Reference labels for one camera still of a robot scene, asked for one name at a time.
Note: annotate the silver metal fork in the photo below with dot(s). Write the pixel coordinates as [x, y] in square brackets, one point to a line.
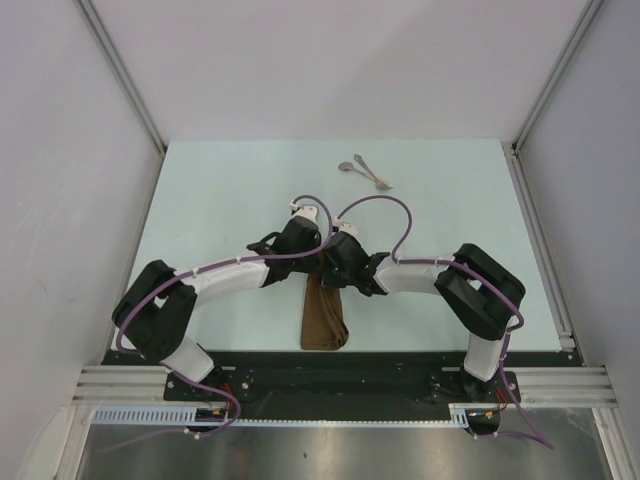
[367, 170]

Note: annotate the right aluminium frame post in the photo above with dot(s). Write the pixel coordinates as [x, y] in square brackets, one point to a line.
[560, 68]

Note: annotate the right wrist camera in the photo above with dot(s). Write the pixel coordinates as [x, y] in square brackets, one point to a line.
[341, 226]

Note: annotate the aluminium frame post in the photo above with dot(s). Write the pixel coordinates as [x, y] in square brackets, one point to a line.
[560, 68]
[108, 48]

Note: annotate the spoon with pink handle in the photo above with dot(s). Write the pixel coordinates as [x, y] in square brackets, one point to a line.
[349, 167]

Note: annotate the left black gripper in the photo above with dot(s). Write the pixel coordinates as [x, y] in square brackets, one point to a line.
[309, 266]

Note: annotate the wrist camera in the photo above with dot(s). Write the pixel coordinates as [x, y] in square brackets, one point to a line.
[304, 211]
[341, 226]

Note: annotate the left aluminium frame post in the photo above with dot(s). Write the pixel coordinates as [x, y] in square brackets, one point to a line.
[108, 48]

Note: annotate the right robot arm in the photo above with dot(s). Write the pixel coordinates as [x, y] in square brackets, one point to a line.
[482, 294]

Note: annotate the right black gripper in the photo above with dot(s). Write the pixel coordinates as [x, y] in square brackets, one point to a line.
[329, 279]

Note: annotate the brown cloth napkin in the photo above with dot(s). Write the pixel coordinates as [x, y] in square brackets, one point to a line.
[322, 326]

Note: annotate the grey slotted cable duct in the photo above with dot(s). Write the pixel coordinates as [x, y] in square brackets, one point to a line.
[200, 417]

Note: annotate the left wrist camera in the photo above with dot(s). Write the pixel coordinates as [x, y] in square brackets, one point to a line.
[304, 211]

